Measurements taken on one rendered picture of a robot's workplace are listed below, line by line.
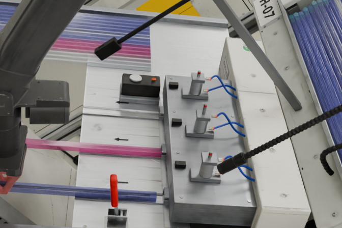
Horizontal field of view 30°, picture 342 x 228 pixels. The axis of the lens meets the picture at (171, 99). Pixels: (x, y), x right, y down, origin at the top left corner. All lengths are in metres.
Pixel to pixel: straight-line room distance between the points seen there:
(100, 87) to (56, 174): 0.54
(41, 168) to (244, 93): 0.72
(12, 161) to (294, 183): 0.45
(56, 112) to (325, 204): 0.45
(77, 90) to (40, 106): 1.71
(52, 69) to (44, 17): 1.84
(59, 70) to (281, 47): 1.37
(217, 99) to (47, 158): 0.70
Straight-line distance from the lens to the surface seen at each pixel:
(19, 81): 0.86
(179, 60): 1.42
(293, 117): 1.23
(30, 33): 0.79
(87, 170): 1.13
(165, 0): 4.36
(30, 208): 1.64
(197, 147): 1.11
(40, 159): 1.77
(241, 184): 1.07
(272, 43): 1.43
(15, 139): 0.99
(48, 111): 0.95
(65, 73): 2.61
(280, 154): 1.12
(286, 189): 1.06
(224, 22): 1.57
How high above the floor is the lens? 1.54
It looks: 19 degrees down
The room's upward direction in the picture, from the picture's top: 60 degrees clockwise
